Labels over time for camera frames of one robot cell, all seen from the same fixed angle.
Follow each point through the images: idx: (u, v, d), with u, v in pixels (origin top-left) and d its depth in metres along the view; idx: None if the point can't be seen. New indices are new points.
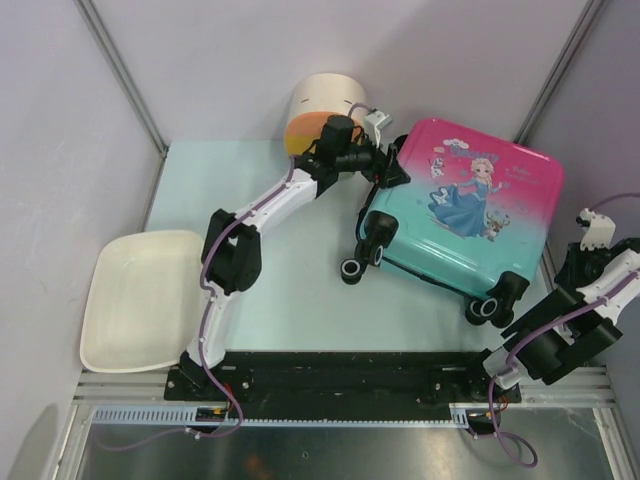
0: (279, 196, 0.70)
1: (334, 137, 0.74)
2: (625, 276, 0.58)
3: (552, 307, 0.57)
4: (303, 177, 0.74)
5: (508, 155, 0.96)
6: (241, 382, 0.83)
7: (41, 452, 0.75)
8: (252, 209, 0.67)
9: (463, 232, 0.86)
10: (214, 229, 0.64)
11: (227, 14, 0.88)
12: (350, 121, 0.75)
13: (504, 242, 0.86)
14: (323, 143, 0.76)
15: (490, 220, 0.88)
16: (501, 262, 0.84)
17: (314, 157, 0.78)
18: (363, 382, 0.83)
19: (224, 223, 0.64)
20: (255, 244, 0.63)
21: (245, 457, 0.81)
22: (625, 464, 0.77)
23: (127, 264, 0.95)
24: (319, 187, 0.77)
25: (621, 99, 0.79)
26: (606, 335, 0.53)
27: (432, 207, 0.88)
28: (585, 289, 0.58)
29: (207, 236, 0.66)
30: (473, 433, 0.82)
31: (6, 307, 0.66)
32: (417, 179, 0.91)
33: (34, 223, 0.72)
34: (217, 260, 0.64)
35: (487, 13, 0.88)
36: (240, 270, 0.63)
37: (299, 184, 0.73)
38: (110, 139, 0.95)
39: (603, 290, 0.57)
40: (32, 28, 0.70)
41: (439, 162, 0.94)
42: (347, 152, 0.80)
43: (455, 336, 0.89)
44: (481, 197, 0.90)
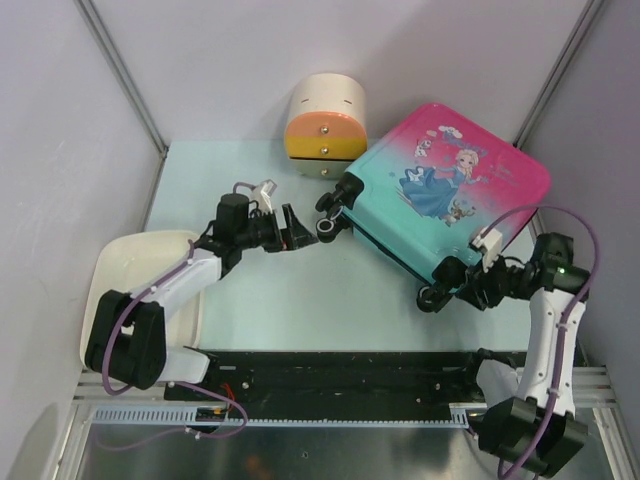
0: (181, 272, 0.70)
1: (229, 215, 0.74)
2: (557, 336, 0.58)
3: (514, 431, 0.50)
4: (205, 255, 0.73)
5: (495, 148, 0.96)
6: (241, 382, 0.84)
7: (41, 452, 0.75)
8: (152, 287, 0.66)
9: (422, 210, 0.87)
10: (106, 314, 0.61)
11: (227, 14, 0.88)
12: (241, 197, 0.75)
13: (460, 232, 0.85)
14: (220, 222, 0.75)
15: (454, 206, 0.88)
16: (449, 248, 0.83)
17: (214, 237, 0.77)
18: (363, 382, 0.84)
19: (118, 303, 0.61)
20: (161, 317, 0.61)
21: (245, 457, 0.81)
22: (624, 463, 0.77)
23: (127, 264, 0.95)
24: (223, 267, 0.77)
25: (623, 100, 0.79)
26: (576, 437, 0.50)
27: (402, 181, 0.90)
28: (533, 386, 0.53)
29: (97, 327, 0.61)
30: (473, 433, 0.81)
31: (6, 307, 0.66)
32: (399, 155, 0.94)
33: (34, 224, 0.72)
34: (113, 355, 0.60)
35: (488, 13, 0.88)
36: (136, 366, 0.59)
37: (202, 260, 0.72)
38: (110, 140, 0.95)
39: (548, 375, 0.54)
40: (32, 29, 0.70)
41: (426, 143, 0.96)
42: (247, 228, 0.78)
43: (454, 336, 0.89)
44: (454, 185, 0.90)
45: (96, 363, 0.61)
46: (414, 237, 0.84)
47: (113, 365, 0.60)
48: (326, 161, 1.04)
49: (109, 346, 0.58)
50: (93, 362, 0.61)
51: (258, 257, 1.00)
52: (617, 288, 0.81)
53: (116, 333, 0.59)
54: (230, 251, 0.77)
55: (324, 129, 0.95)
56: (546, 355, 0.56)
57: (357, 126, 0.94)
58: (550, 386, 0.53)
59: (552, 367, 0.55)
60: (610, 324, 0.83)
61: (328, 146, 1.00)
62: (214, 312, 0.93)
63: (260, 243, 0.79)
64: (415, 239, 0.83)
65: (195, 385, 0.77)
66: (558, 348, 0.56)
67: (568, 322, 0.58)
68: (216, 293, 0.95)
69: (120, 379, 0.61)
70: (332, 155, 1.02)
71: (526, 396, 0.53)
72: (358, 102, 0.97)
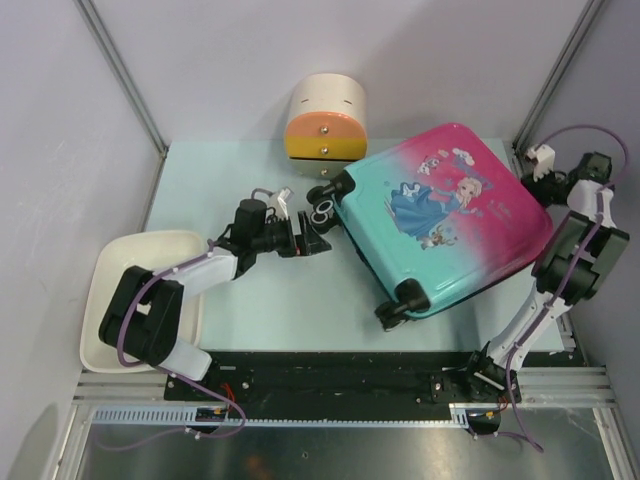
0: (201, 264, 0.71)
1: (248, 221, 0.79)
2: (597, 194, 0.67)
3: (569, 235, 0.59)
4: (223, 253, 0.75)
5: (501, 183, 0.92)
6: (241, 382, 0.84)
7: (42, 450, 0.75)
8: (174, 268, 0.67)
9: (403, 226, 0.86)
10: (127, 288, 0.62)
11: (227, 14, 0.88)
12: (260, 204, 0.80)
13: (431, 257, 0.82)
14: (236, 226, 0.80)
15: (436, 232, 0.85)
16: (419, 270, 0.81)
17: (231, 239, 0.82)
18: (363, 382, 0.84)
19: (140, 278, 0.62)
20: (179, 298, 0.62)
21: (245, 457, 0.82)
22: (624, 463, 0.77)
23: (127, 264, 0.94)
24: (238, 269, 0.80)
25: (623, 100, 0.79)
26: (620, 241, 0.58)
27: (395, 193, 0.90)
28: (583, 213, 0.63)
29: (115, 298, 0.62)
30: (473, 433, 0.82)
31: (7, 307, 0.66)
32: (401, 167, 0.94)
33: (34, 225, 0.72)
34: (127, 330, 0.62)
35: (488, 13, 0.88)
36: (146, 346, 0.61)
37: (221, 256, 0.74)
38: (110, 139, 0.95)
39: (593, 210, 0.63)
40: (32, 28, 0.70)
41: (433, 163, 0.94)
42: (262, 232, 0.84)
43: (455, 337, 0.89)
44: (445, 211, 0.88)
45: (108, 335, 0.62)
46: (385, 249, 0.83)
47: (126, 339, 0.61)
48: (326, 161, 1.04)
49: (126, 317, 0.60)
50: (107, 333, 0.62)
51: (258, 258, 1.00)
52: (618, 287, 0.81)
53: (134, 307, 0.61)
54: (244, 254, 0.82)
55: (324, 129, 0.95)
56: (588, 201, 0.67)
57: (357, 126, 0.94)
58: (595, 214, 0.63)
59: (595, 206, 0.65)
60: (609, 324, 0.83)
61: (328, 146, 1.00)
62: (214, 312, 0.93)
63: (274, 247, 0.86)
64: (384, 252, 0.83)
65: (195, 383, 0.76)
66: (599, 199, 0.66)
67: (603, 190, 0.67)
68: (216, 294, 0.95)
69: (131, 354, 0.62)
70: (332, 155, 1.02)
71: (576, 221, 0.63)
72: (358, 102, 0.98)
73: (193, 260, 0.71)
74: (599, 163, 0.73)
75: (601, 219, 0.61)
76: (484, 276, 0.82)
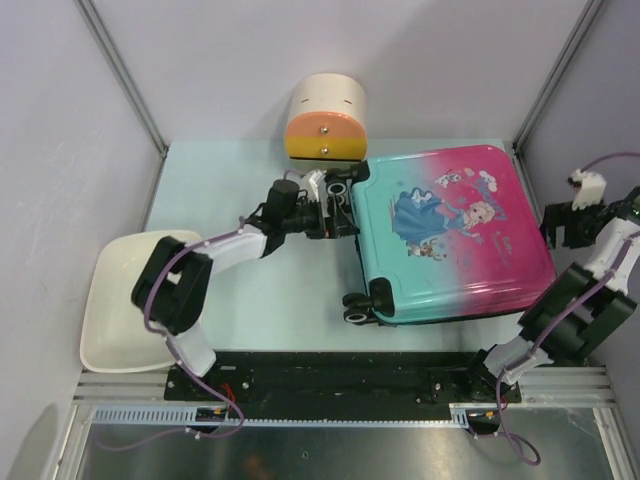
0: (231, 240, 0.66)
1: (281, 202, 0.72)
2: (622, 243, 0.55)
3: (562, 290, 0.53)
4: (255, 230, 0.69)
5: (515, 216, 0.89)
6: (241, 382, 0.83)
7: (42, 451, 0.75)
8: (205, 241, 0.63)
9: (397, 227, 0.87)
10: (159, 257, 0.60)
11: (228, 14, 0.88)
12: (295, 186, 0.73)
13: (413, 265, 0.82)
14: (267, 205, 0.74)
15: (428, 243, 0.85)
16: (396, 275, 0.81)
17: (262, 218, 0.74)
18: (363, 382, 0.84)
19: (172, 249, 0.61)
20: (208, 270, 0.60)
21: (245, 457, 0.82)
22: (624, 463, 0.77)
23: (127, 264, 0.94)
24: (266, 248, 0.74)
25: (623, 100, 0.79)
26: (621, 309, 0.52)
27: (404, 195, 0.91)
28: (591, 265, 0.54)
29: (149, 266, 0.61)
30: (473, 433, 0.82)
31: (7, 307, 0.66)
32: (421, 171, 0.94)
33: (34, 225, 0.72)
34: (157, 297, 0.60)
35: (489, 13, 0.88)
36: (172, 311, 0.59)
37: (253, 233, 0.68)
38: (110, 139, 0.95)
39: (609, 261, 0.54)
40: (31, 28, 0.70)
41: (454, 178, 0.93)
42: (292, 214, 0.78)
43: (455, 337, 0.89)
44: (446, 226, 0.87)
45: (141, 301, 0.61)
46: (372, 246, 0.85)
47: (156, 306, 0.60)
48: (327, 161, 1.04)
49: (156, 285, 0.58)
50: (139, 298, 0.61)
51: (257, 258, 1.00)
52: None
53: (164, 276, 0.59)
54: (274, 235, 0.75)
55: (324, 129, 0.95)
56: (607, 253, 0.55)
57: (357, 126, 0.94)
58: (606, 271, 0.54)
59: (612, 260, 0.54)
60: None
61: (328, 146, 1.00)
62: (213, 311, 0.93)
63: (303, 229, 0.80)
64: (369, 248, 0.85)
65: (197, 381, 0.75)
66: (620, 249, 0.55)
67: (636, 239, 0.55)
68: (216, 294, 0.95)
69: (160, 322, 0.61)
70: (332, 155, 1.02)
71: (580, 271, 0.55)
72: (358, 102, 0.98)
73: (223, 235, 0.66)
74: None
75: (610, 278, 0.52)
76: (462, 301, 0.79)
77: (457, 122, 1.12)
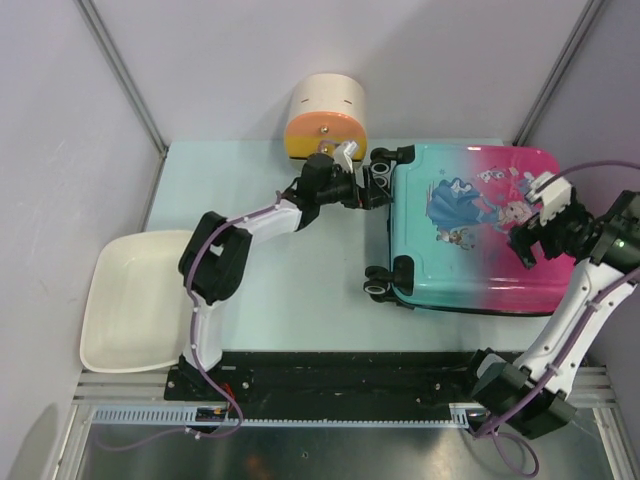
0: (270, 216, 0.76)
1: (313, 176, 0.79)
2: (582, 315, 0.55)
3: (504, 390, 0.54)
4: (290, 206, 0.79)
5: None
6: (241, 382, 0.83)
7: (42, 450, 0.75)
8: (244, 217, 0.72)
9: (431, 212, 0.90)
10: (203, 232, 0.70)
11: (227, 14, 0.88)
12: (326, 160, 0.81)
13: (439, 250, 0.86)
14: (303, 179, 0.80)
15: (459, 233, 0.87)
16: (422, 256, 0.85)
17: (298, 193, 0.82)
18: (363, 382, 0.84)
19: (214, 224, 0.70)
20: (246, 245, 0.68)
21: (245, 457, 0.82)
22: (624, 463, 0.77)
23: (127, 264, 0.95)
24: (301, 222, 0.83)
25: (624, 100, 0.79)
26: (561, 411, 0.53)
27: (445, 184, 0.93)
28: (536, 357, 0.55)
29: (195, 238, 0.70)
30: (473, 433, 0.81)
31: (6, 307, 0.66)
32: (464, 164, 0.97)
33: (34, 225, 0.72)
34: (201, 265, 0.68)
35: (488, 13, 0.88)
36: (218, 277, 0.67)
37: (287, 209, 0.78)
38: (110, 139, 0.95)
39: (555, 350, 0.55)
40: (32, 29, 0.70)
41: (496, 174, 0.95)
42: (328, 186, 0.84)
43: (455, 337, 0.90)
44: (480, 218, 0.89)
45: (187, 269, 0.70)
46: (403, 229, 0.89)
47: (200, 273, 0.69)
48: None
49: (200, 254, 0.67)
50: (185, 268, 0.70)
51: (257, 259, 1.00)
52: None
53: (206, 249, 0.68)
54: (308, 208, 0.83)
55: (324, 129, 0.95)
56: (562, 329, 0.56)
57: (358, 126, 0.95)
58: (551, 361, 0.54)
59: (562, 345, 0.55)
60: (610, 323, 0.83)
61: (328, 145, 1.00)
62: None
63: (338, 199, 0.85)
64: (400, 230, 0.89)
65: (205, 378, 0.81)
66: (578, 323, 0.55)
67: (599, 304, 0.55)
68: None
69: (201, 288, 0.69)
70: None
71: (522, 364, 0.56)
72: (358, 102, 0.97)
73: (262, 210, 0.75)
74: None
75: (550, 376, 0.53)
76: (482, 290, 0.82)
77: (457, 122, 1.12)
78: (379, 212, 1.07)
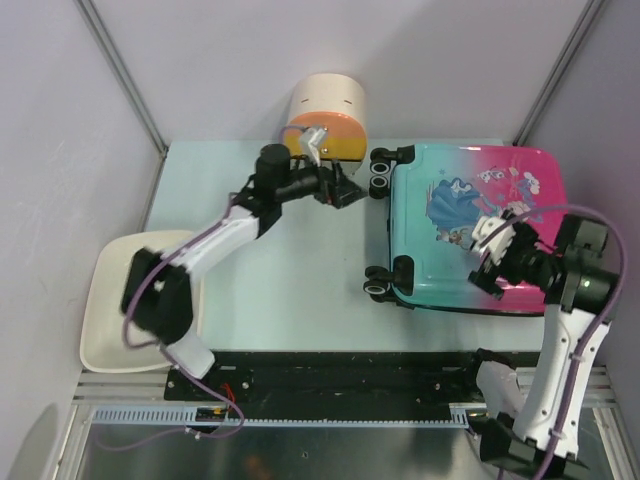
0: (215, 234, 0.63)
1: (269, 174, 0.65)
2: (570, 369, 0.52)
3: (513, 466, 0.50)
4: (242, 215, 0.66)
5: (552, 221, 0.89)
6: (241, 382, 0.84)
7: (41, 451, 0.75)
8: (181, 249, 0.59)
9: (431, 213, 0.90)
10: (137, 272, 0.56)
11: (227, 14, 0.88)
12: (282, 151, 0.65)
13: (439, 251, 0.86)
14: (257, 178, 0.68)
15: (458, 233, 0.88)
16: (421, 257, 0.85)
17: (254, 194, 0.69)
18: (363, 382, 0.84)
19: (148, 263, 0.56)
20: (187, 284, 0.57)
21: (245, 457, 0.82)
22: (624, 462, 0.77)
23: (127, 264, 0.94)
24: (261, 228, 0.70)
25: (624, 100, 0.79)
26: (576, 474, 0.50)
27: (444, 184, 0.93)
28: (536, 425, 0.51)
29: (127, 278, 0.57)
30: (473, 433, 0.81)
31: (6, 307, 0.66)
32: (464, 164, 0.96)
33: (34, 226, 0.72)
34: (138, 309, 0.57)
35: (488, 13, 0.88)
36: (167, 320, 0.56)
37: (237, 221, 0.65)
38: (110, 139, 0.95)
39: (553, 413, 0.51)
40: (32, 29, 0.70)
41: (497, 174, 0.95)
42: (290, 180, 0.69)
43: (454, 337, 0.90)
44: (480, 219, 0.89)
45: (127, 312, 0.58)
46: (403, 229, 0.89)
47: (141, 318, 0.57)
48: (326, 161, 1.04)
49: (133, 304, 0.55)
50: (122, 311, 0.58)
51: (257, 259, 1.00)
52: None
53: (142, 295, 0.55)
54: (269, 211, 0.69)
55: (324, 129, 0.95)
56: (555, 390, 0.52)
57: (357, 126, 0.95)
58: (553, 427, 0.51)
59: (559, 406, 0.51)
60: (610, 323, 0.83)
61: (328, 145, 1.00)
62: (213, 312, 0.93)
63: (303, 194, 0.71)
64: (399, 230, 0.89)
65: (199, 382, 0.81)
66: (569, 379, 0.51)
67: (583, 353, 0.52)
68: (216, 294, 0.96)
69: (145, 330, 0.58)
70: (332, 154, 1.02)
71: (525, 435, 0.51)
72: (358, 102, 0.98)
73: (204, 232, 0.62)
74: (592, 235, 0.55)
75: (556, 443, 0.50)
76: (480, 291, 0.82)
77: (457, 122, 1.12)
78: (379, 212, 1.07)
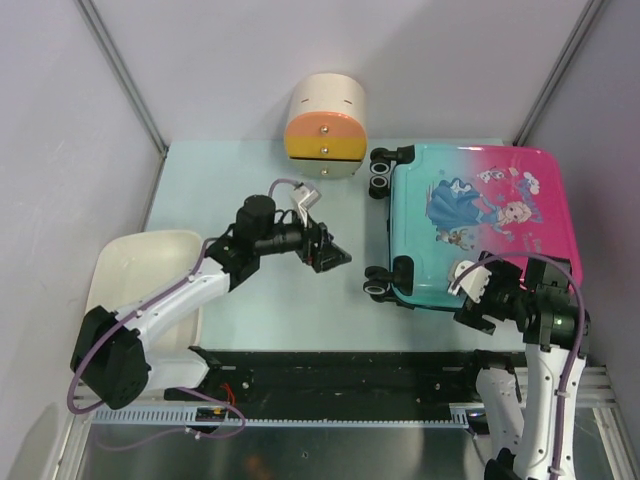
0: (180, 290, 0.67)
1: (250, 226, 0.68)
2: (557, 407, 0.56)
3: None
4: (215, 268, 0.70)
5: (553, 221, 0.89)
6: (241, 382, 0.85)
7: (42, 451, 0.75)
8: (137, 310, 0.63)
9: (430, 213, 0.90)
10: (89, 332, 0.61)
11: (228, 14, 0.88)
12: (266, 207, 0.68)
13: (438, 252, 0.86)
14: (238, 228, 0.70)
15: (458, 234, 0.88)
16: (421, 257, 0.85)
17: (231, 244, 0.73)
18: (363, 382, 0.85)
19: (100, 325, 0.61)
20: (137, 350, 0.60)
21: (244, 457, 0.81)
22: (624, 462, 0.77)
23: (127, 264, 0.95)
24: (234, 278, 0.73)
25: (624, 101, 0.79)
26: None
27: (444, 184, 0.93)
28: (536, 465, 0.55)
29: (80, 340, 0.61)
30: (473, 433, 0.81)
31: (7, 306, 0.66)
32: (464, 164, 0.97)
33: (34, 225, 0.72)
34: (89, 371, 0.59)
35: (488, 14, 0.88)
36: (114, 387, 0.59)
37: (206, 276, 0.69)
38: (110, 139, 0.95)
39: (549, 451, 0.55)
40: (32, 29, 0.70)
41: (497, 175, 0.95)
42: (272, 235, 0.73)
43: (454, 337, 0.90)
44: (480, 219, 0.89)
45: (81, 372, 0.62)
46: (403, 230, 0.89)
47: (92, 379, 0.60)
48: (326, 161, 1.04)
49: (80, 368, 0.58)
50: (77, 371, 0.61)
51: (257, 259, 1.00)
52: (618, 288, 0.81)
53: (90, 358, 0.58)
54: (244, 263, 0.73)
55: (324, 129, 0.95)
56: (547, 428, 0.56)
57: (357, 127, 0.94)
58: (551, 465, 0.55)
59: (553, 443, 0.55)
60: (610, 324, 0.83)
61: (328, 145, 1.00)
62: (213, 312, 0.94)
63: (284, 249, 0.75)
64: (399, 231, 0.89)
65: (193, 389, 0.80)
66: (558, 418, 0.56)
67: (566, 388, 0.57)
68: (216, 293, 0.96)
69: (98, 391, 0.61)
70: (332, 155, 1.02)
71: (527, 476, 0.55)
72: (358, 102, 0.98)
73: (170, 289, 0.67)
74: (555, 275, 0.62)
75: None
76: None
77: (457, 122, 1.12)
78: (379, 212, 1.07)
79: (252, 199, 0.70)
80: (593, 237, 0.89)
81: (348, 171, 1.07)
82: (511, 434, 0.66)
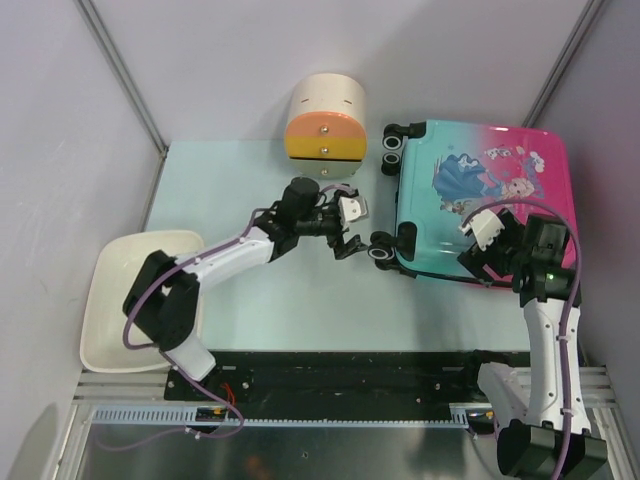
0: (230, 249, 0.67)
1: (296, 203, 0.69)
2: (561, 351, 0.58)
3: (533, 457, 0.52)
4: (261, 236, 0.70)
5: (555, 198, 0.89)
6: (241, 382, 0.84)
7: (42, 450, 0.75)
8: (196, 258, 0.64)
9: (437, 184, 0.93)
10: (148, 272, 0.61)
11: (227, 15, 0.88)
12: (314, 186, 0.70)
13: (440, 221, 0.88)
14: (283, 205, 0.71)
15: (460, 204, 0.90)
16: (425, 223, 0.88)
17: (274, 218, 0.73)
18: (363, 382, 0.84)
19: (161, 266, 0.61)
20: (195, 292, 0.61)
21: (244, 457, 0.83)
22: (624, 462, 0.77)
23: (127, 264, 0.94)
24: (275, 251, 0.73)
25: (623, 101, 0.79)
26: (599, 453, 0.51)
27: (452, 158, 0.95)
28: (548, 408, 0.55)
29: (136, 281, 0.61)
30: (473, 433, 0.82)
31: (6, 306, 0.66)
32: (472, 140, 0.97)
33: (34, 225, 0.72)
34: (143, 309, 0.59)
35: (488, 13, 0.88)
36: (167, 326, 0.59)
37: (254, 241, 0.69)
38: (110, 139, 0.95)
39: (559, 394, 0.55)
40: (31, 29, 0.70)
41: (504, 152, 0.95)
42: (314, 214, 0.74)
43: (455, 336, 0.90)
44: (483, 192, 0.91)
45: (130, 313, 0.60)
46: (410, 198, 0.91)
47: (143, 319, 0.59)
48: (327, 161, 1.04)
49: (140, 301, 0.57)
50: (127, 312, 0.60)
51: None
52: (618, 288, 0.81)
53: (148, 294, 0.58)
54: (287, 237, 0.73)
55: (324, 129, 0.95)
56: (555, 372, 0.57)
57: (357, 126, 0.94)
58: (563, 406, 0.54)
59: (562, 386, 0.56)
60: (611, 324, 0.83)
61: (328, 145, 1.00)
62: (214, 311, 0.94)
63: (321, 233, 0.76)
64: (405, 199, 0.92)
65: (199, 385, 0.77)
66: (564, 361, 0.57)
67: (567, 332, 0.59)
68: (216, 294, 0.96)
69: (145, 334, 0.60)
70: (332, 155, 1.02)
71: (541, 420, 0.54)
72: (358, 102, 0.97)
73: (221, 246, 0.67)
74: (551, 235, 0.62)
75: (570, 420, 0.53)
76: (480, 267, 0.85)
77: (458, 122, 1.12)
78: (379, 211, 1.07)
79: (299, 179, 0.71)
80: (593, 236, 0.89)
81: (349, 171, 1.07)
82: (519, 409, 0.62)
